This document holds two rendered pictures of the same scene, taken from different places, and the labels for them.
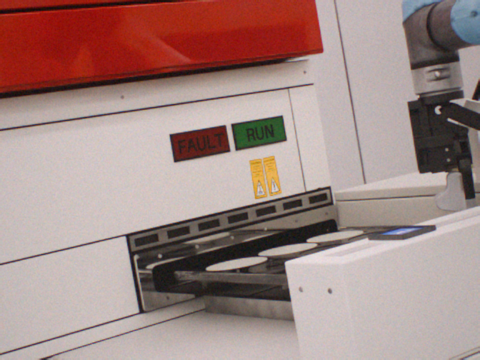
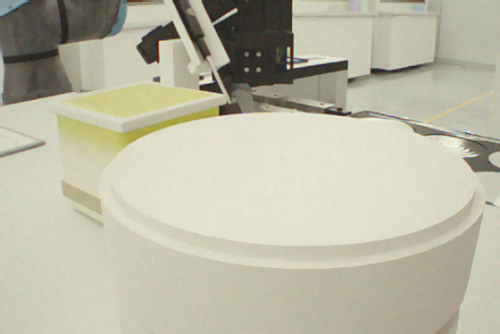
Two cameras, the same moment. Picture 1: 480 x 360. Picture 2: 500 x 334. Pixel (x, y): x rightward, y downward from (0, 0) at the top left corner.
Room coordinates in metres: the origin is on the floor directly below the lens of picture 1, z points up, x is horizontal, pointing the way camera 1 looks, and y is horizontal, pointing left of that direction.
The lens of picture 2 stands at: (1.96, -0.42, 1.09)
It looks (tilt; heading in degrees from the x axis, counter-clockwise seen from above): 21 degrees down; 169
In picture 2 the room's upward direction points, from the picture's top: straight up
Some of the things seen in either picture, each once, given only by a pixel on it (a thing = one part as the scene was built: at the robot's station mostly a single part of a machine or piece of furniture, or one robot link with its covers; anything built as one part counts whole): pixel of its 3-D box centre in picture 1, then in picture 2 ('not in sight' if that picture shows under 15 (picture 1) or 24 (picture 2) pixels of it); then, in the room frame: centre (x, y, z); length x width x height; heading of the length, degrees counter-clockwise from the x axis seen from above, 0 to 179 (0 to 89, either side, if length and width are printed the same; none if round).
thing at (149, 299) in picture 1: (245, 253); not in sight; (1.65, 0.01, 0.89); 0.44 x 0.02 x 0.10; 126
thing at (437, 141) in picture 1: (441, 133); (249, 29); (1.45, -0.32, 1.05); 0.09 x 0.08 x 0.12; 80
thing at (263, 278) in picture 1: (241, 278); (465, 136); (1.38, 0.02, 0.90); 0.37 x 0.01 x 0.01; 36
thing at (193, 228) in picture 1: (237, 218); not in sight; (1.65, 0.01, 0.96); 0.44 x 0.01 x 0.02; 126
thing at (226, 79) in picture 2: not in sight; (223, 88); (1.47, -0.35, 0.99); 0.05 x 0.02 x 0.09; 170
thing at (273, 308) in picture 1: (304, 310); not in sight; (1.37, -0.06, 0.84); 0.50 x 0.02 x 0.03; 36
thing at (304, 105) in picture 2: not in sight; (310, 109); (1.19, -0.17, 0.89); 0.08 x 0.03 x 0.03; 36
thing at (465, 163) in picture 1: (464, 170); not in sight; (1.43, -0.34, 0.99); 0.05 x 0.02 x 0.09; 170
